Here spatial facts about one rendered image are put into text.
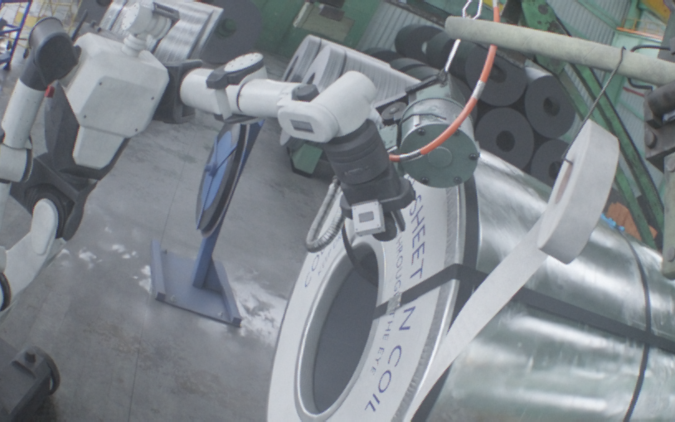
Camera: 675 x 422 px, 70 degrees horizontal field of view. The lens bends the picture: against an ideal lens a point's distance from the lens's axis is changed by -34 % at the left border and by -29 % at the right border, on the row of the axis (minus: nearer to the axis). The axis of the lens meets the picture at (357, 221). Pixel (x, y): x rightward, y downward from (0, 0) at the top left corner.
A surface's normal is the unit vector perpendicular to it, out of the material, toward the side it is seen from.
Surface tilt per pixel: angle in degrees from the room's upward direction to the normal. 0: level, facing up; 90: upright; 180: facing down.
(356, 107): 73
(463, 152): 115
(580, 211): 99
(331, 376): 32
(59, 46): 96
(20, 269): 90
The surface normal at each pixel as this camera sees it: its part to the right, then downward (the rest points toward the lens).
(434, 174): -0.08, 0.66
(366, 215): -0.33, -0.29
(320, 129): -0.59, 0.66
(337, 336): 0.33, -0.07
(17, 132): 0.63, 0.57
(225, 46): 0.17, 0.34
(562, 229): -0.40, 0.56
